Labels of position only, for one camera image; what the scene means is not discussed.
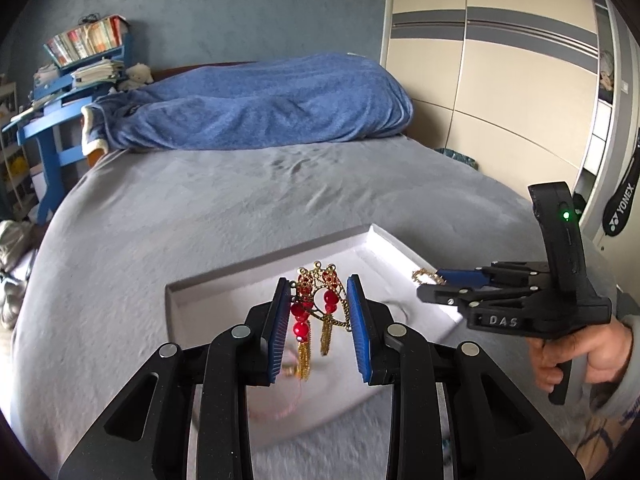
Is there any black racket bag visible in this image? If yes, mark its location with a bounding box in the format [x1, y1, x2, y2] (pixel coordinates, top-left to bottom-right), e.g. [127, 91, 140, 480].
[600, 132, 640, 237]

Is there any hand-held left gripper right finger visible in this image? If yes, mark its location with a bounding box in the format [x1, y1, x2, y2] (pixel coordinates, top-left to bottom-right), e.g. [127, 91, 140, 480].
[345, 274, 586, 480]

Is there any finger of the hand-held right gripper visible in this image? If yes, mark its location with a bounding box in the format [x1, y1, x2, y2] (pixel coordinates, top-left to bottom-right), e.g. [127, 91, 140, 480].
[416, 283, 548, 317]
[434, 261, 551, 292]

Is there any red and gold hair ornament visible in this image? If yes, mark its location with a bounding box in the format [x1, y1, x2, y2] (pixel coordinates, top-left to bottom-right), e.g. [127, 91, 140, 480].
[289, 261, 354, 382]

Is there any white cardboard tray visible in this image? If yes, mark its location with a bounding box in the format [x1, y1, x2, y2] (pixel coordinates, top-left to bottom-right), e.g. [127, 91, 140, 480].
[165, 223, 482, 450]

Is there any blue wooden chair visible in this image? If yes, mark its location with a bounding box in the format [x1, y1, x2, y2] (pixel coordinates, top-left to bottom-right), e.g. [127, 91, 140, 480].
[2, 91, 112, 225]

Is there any gold chain necklace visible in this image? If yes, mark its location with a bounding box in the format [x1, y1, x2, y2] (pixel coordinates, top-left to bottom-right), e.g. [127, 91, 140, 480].
[411, 267, 447, 287]

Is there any person's patterned trouser leg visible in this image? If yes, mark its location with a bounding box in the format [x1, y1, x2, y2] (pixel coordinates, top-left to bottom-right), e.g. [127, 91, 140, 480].
[572, 412, 640, 480]

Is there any person's right hand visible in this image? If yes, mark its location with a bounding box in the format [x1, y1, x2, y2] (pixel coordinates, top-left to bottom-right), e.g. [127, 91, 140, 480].
[530, 317, 636, 401]

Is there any grey crumpled cloth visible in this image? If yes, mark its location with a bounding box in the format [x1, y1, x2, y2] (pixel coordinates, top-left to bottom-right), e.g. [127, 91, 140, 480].
[0, 219, 40, 330]

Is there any blue fleece blanket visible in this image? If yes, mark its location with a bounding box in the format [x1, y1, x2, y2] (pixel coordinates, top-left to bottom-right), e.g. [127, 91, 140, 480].
[81, 52, 415, 152]

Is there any pink bead bracelet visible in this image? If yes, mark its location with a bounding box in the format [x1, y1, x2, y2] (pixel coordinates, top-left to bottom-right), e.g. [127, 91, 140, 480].
[249, 355, 307, 420]

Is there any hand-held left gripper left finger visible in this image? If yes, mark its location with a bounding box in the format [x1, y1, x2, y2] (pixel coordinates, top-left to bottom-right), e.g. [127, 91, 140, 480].
[57, 276, 293, 480]

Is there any person's right forearm grey sleeve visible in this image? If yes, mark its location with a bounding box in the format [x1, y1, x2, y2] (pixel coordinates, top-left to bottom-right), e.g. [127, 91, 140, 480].
[575, 240, 640, 421]

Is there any blue wooden shelf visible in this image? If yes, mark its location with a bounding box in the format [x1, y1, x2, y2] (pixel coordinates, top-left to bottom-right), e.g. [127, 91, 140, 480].
[31, 35, 133, 103]

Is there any stack of papers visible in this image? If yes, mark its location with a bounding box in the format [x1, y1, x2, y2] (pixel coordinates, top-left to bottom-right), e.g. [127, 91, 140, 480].
[71, 59, 126, 88]

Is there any row of books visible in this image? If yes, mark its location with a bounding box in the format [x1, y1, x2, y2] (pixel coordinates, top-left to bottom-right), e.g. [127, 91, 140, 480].
[44, 16, 128, 67]

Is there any teal patterned box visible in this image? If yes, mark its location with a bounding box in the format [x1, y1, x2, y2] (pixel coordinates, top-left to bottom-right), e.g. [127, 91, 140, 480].
[434, 147, 478, 172]

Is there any white plush toy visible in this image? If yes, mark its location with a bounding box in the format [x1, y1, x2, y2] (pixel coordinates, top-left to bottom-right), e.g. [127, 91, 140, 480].
[120, 62, 154, 92]

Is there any bed with grey sheet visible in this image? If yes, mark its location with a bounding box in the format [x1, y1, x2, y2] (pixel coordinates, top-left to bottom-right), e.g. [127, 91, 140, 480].
[10, 132, 623, 480]

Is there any beige wardrobe with grey stripes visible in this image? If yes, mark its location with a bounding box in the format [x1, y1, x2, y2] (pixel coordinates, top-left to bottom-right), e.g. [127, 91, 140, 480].
[380, 0, 608, 196]

